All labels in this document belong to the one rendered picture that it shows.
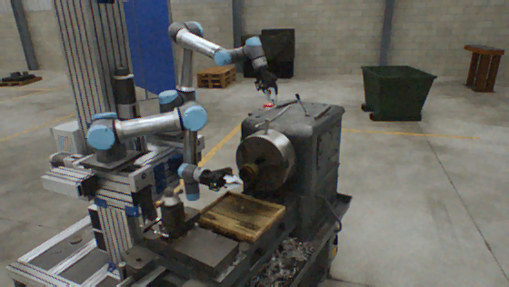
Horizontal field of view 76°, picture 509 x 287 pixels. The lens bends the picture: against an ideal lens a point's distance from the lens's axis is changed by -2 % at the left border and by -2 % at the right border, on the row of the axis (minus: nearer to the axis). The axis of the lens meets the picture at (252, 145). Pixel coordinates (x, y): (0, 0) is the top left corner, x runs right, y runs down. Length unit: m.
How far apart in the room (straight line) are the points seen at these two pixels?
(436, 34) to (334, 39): 3.00
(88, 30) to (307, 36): 10.17
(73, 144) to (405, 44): 10.62
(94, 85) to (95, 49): 0.19
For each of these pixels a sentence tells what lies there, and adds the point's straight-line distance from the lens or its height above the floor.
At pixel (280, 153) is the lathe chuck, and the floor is 1.16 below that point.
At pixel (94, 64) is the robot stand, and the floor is 1.61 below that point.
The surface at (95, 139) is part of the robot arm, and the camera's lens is 1.59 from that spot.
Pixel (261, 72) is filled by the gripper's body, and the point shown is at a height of 1.54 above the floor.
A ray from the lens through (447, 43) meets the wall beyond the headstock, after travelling 11.92.
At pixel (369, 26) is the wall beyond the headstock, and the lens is 11.58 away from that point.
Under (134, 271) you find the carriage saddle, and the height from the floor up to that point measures 0.90.
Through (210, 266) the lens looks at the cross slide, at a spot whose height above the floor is 0.97.
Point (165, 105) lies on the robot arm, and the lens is 2.07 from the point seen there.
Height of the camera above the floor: 1.80
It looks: 21 degrees down
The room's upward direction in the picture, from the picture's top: 2 degrees counter-clockwise
